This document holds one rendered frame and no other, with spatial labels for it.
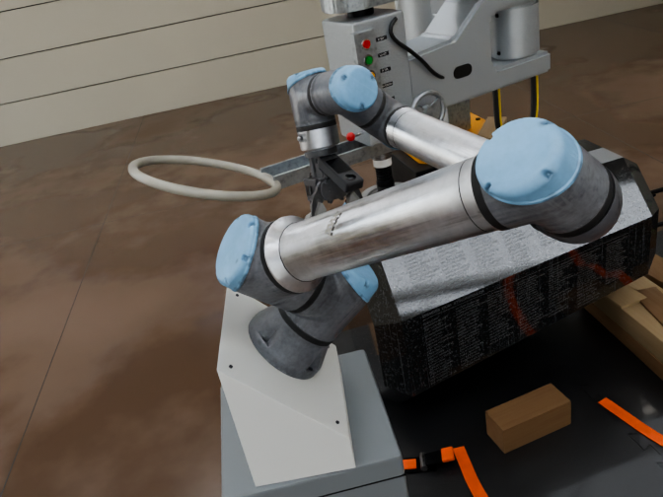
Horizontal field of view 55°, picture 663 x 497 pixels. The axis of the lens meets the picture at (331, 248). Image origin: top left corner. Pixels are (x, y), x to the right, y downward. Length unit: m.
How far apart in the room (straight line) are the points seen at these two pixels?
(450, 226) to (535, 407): 1.72
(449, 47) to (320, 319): 1.32
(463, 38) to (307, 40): 6.03
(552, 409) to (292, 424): 1.43
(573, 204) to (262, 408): 0.74
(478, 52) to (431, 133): 1.26
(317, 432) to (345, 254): 0.45
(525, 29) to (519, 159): 1.79
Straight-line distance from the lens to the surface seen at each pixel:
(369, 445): 1.48
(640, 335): 2.94
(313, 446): 1.39
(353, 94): 1.28
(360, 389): 1.62
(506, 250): 2.41
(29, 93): 8.70
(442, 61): 2.36
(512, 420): 2.52
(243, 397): 1.29
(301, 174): 2.18
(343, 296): 1.30
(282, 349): 1.36
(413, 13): 3.10
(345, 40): 2.19
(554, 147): 0.82
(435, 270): 2.31
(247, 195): 1.92
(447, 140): 1.18
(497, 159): 0.85
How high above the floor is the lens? 1.91
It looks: 28 degrees down
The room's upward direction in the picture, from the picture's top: 11 degrees counter-clockwise
